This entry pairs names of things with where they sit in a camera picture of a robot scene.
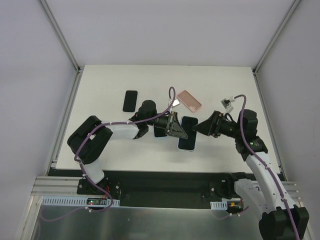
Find black phone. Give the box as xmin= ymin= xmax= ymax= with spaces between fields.
xmin=178 ymin=116 xmax=198 ymax=151
xmin=122 ymin=90 xmax=138 ymax=113

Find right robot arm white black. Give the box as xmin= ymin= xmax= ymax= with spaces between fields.
xmin=192 ymin=109 xmax=310 ymax=240

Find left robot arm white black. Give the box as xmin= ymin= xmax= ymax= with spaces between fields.
xmin=67 ymin=100 xmax=188 ymax=195

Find pink phone case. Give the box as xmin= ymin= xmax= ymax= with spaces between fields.
xmin=177 ymin=90 xmax=202 ymax=113

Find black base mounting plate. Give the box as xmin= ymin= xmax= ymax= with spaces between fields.
xmin=48 ymin=169 xmax=255 ymax=209

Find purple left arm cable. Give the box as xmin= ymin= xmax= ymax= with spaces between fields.
xmin=39 ymin=86 xmax=176 ymax=222

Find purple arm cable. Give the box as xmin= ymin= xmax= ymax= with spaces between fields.
xmin=39 ymin=86 xmax=176 ymax=222
xmin=211 ymin=94 xmax=301 ymax=240

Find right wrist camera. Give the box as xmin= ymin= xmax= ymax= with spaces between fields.
xmin=220 ymin=98 xmax=234 ymax=114

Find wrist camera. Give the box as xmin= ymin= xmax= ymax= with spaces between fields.
xmin=220 ymin=98 xmax=234 ymax=114
xmin=168 ymin=98 xmax=181 ymax=108

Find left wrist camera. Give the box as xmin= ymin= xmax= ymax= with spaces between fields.
xmin=168 ymin=98 xmax=181 ymax=108

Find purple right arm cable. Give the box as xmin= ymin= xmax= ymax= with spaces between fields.
xmin=211 ymin=94 xmax=301 ymax=240

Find right white cable duct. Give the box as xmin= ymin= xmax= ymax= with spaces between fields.
xmin=210 ymin=198 xmax=244 ymax=211

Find white cable duct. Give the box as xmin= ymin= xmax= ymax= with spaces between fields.
xmin=210 ymin=198 xmax=244 ymax=211
xmin=42 ymin=196 xmax=120 ymax=208

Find left aluminium frame post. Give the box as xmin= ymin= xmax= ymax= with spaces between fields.
xmin=37 ymin=0 xmax=82 ymax=74

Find aluminium frame post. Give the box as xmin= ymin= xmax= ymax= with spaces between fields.
xmin=37 ymin=0 xmax=82 ymax=74
xmin=252 ymin=0 xmax=303 ymax=76

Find left white cable duct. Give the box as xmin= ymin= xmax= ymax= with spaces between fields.
xmin=42 ymin=196 xmax=120 ymax=208

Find aluminium front rail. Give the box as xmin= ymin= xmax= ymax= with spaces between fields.
xmin=31 ymin=176 xmax=302 ymax=202

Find right aluminium frame post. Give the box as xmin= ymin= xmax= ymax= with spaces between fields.
xmin=252 ymin=0 xmax=303 ymax=76

